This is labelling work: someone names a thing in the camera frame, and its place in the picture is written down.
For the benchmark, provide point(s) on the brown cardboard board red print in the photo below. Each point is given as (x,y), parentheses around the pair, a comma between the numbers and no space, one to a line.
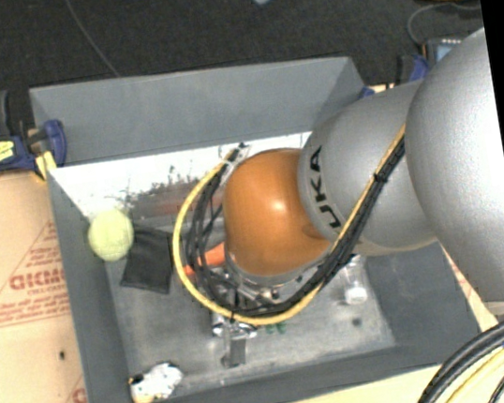
(29,354)

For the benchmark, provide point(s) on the white black-spotted toy animal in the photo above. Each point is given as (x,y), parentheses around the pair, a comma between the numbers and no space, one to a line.
(157,382)

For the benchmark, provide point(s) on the grey metal bin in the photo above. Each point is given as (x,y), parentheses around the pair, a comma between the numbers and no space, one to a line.
(159,334)

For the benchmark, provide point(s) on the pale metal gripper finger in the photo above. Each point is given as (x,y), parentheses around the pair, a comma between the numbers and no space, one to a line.
(240,352)
(219,325)

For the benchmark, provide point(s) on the black cloth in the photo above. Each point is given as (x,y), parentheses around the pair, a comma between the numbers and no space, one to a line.
(148,265)

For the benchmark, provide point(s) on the yellow-green tennis ball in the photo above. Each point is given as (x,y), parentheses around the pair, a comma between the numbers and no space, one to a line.
(111,235)

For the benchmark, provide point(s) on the orange long object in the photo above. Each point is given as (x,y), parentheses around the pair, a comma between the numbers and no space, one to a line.
(215,254)

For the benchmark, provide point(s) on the clear plastic bottle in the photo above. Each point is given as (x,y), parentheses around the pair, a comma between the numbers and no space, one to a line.
(354,286)

